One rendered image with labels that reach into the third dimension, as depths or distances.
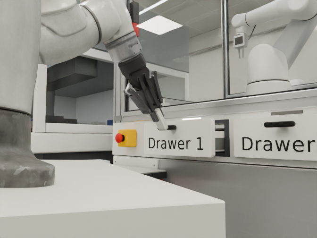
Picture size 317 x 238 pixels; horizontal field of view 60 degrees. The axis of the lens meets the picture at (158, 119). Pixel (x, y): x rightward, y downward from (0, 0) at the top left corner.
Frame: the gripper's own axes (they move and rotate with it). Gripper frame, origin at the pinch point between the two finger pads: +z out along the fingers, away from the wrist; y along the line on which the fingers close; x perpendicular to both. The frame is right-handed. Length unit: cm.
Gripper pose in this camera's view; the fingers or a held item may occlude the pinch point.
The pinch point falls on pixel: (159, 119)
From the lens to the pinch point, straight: 83.0
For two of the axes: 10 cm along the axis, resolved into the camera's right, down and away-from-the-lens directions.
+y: 5.9, -5.3, 6.1
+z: 4.1, 8.5, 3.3
